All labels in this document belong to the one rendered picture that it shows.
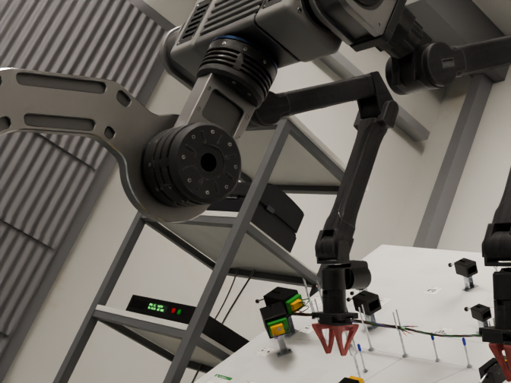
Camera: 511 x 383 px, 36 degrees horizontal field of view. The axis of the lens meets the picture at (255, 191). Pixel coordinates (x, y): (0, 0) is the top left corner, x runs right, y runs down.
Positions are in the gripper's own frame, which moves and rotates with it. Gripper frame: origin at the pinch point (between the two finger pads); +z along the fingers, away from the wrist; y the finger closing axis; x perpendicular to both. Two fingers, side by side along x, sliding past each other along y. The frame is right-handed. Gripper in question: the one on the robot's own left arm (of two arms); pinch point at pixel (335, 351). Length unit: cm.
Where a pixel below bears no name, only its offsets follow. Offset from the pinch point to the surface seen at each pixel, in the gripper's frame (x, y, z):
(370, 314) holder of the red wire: -37.6, 27.1, -4.3
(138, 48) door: -65, 224, -129
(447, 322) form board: -53, 12, -2
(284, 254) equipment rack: -39, 69, -22
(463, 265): -66, 16, -18
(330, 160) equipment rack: -61, 70, -55
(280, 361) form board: -16.8, 44.3, 9.0
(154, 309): 0, 91, -5
